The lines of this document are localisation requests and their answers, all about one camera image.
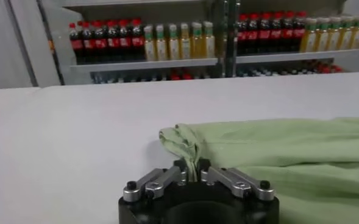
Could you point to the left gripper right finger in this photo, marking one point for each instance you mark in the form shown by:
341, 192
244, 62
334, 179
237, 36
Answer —
234, 182

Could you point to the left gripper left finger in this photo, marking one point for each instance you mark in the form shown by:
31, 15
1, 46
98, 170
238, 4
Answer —
161, 182

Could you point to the light green t-shirt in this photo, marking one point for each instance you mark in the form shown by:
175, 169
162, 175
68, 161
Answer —
273, 146

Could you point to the white cooler shelf board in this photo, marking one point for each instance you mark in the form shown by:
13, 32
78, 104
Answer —
289, 57

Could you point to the yellow juice bottle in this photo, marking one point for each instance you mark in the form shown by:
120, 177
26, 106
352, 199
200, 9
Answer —
173, 44
309, 36
209, 41
150, 45
197, 42
185, 43
322, 36
334, 35
161, 45
345, 34
357, 33

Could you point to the cola bottle red cap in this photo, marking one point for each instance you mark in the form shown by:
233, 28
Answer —
138, 41
265, 33
88, 43
125, 41
277, 33
113, 42
299, 32
243, 35
253, 34
76, 44
100, 43
288, 32

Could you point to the white beverage cooler cabinet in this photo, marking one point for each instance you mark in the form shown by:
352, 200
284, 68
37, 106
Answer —
219, 30
231, 30

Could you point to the open glass cooler door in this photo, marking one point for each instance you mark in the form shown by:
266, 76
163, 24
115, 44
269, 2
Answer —
23, 45

